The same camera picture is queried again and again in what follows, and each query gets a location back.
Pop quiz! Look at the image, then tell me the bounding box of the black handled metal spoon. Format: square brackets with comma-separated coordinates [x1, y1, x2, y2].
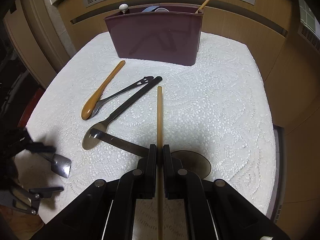
[82, 76, 163, 150]

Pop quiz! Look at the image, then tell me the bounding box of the wooden spoon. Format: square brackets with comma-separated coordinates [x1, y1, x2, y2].
[81, 60, 125, 120]

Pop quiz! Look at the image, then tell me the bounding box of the small grey vent grille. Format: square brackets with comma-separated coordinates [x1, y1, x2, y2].
[298, 23, 320, 53]

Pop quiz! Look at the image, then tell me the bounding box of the wooden chopstick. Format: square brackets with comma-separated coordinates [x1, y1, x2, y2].
[157, 86, 163, 239]
[195, 0, 210, 14]

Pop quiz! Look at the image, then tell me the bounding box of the green white dish towel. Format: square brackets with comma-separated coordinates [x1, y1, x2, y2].
[298, 0, 319, 33]

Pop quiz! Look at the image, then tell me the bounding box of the blue plastic spoon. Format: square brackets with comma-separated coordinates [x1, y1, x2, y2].
[142, 5, 159, 12]

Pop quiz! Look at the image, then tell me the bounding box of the white lace tablecloth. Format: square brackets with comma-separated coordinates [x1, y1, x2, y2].
[15, 33, 276, 223]

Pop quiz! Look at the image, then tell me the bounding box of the black smiley handle fork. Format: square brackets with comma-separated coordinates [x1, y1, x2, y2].
[89, 76, 154, 118]

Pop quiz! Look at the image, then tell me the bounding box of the white ball handle ladle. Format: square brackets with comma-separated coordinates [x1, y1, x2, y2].
[119, 3, 129, 14]

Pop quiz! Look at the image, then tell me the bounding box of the maroon plastic utensil holder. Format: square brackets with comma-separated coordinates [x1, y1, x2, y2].
[104, 3, 203, 66]

